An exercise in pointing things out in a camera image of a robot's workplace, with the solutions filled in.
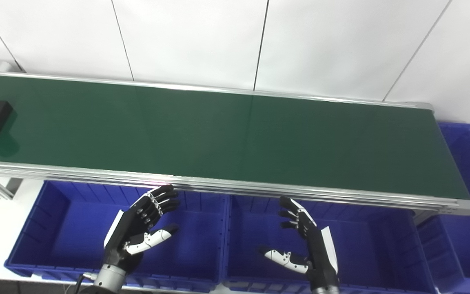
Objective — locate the green conveyor belt aluminium frame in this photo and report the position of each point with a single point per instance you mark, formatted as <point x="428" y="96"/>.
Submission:
<point x="218" y="134"/>

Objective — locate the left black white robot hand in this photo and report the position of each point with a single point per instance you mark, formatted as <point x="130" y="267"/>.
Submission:
<point x="129" y="232"/>

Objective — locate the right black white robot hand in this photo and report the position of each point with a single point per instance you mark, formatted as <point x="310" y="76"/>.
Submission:
<point x="320" y="253"/>

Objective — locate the blue plastic bin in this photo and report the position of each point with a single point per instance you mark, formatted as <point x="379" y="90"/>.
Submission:
<point x="76" y="237"/>
<point x="467" y="237"/>
<point x="365" y="245"/>

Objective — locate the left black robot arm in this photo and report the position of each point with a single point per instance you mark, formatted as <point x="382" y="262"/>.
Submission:
<point x="108" y="281"/>

